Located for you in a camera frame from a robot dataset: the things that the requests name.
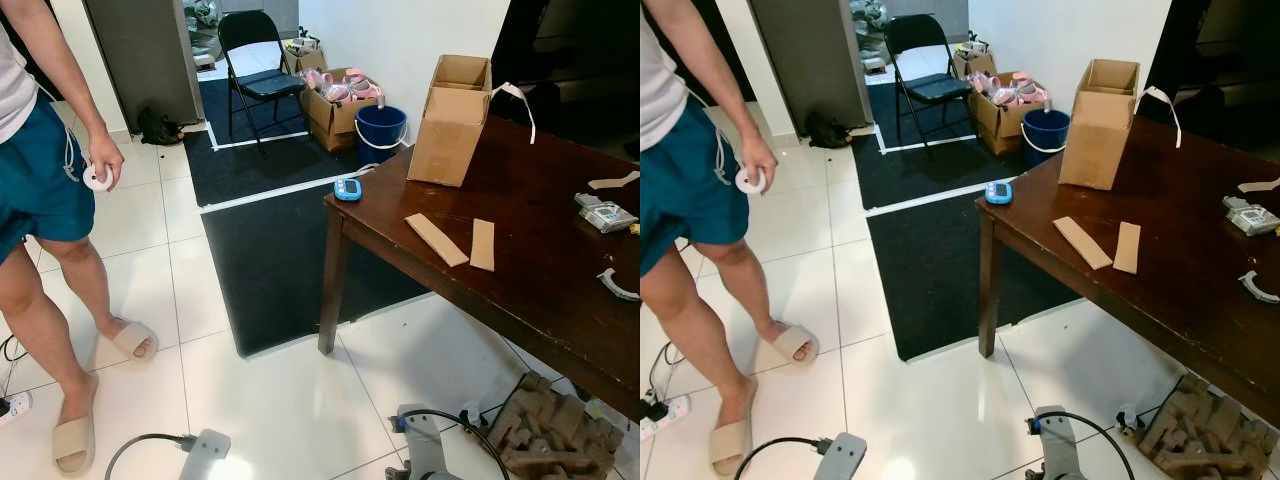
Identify person's left hand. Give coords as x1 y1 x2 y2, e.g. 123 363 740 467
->
82 133 126 188
738 135 779 191

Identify black bag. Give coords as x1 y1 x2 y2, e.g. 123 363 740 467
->
805 110 851 151
137 105 186 148

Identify person in white shirt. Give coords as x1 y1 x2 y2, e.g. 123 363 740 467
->
640 0 821 477
0 0 161 476

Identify dark grey door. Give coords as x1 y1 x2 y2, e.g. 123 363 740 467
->
83 0 206 133
748 0 871 136

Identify black mat with white tape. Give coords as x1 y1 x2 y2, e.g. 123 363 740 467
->
850 82 1046 213
183 78 386 208

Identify grey electronic device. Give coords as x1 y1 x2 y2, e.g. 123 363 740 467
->
574 193 639 235
1222 195 1280 238

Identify black folding chair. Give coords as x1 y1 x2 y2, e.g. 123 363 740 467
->
883 13 973 161
217 10 309 159

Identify beige left slipper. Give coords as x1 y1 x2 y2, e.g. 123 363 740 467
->
95 320 159 369
770 322 821 366

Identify beige slipper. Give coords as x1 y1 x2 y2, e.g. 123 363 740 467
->
710 418 753 477
95 320 159 369
770 322 821 366
52 415 98 476

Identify black floor mat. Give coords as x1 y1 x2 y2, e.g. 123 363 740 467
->
865 180 1086 363
200 175 431 359

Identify white curved plastic piece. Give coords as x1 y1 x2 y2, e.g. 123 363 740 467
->
597 267 641 302
1238 270 1280 304

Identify black cabinet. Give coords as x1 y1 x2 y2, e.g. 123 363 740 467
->
490 0 641 131
1145 0 1280 161

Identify small cardboard box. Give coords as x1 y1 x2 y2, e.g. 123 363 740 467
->
950 40 993 79
283 38 329 76

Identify cardboard box of pink items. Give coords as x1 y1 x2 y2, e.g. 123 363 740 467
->
300 67 386 153
965 70 1051 156

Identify dark brown wooden table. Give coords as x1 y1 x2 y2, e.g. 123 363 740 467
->
318 100 641 421
975 115 1280 426

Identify blue bucket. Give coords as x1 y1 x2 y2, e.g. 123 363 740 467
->
354 103 409 166
1020 108 1071 168

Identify short cardboard strip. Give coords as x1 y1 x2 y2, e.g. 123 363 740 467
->
469 218 497 273
1113 221 1142 275

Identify beige right slipper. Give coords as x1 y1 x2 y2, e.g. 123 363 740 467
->
52 415 98 476
710 418 753 477

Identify tall open cardboard box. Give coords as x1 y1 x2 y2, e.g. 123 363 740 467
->
407 55 493 188
1058 58 1141 191

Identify long cardboard strip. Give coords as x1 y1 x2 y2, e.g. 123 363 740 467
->
404 213 470 269
1052 216 1114 271

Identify brown moulded pulp packaging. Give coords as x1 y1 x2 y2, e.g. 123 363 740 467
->
1135 373 1280 480
488 372 623 480

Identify white strap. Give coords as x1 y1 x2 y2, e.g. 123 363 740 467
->
1135 86 1183 149
490 82 538 144

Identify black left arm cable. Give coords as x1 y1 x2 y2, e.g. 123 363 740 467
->
103 432 198 480
733 435 833 480

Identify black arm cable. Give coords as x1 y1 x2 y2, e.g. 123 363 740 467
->
1028 412 1136 480
733 435 833 480
392 408 513 480
103 432 198 480

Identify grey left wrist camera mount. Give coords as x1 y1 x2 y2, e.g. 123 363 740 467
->
180 428 233 480
815 432 869 480

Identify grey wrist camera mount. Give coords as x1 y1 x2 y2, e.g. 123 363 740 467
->
395 403 448 480
1028 405 1079 480
180 428 233 480
815 432 869 480

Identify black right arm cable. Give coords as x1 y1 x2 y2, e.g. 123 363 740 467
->
1028 412 1136 480
392 408 513 480

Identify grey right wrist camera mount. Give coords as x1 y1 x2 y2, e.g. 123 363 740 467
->
395 403 448 480
1028 405 1079 480

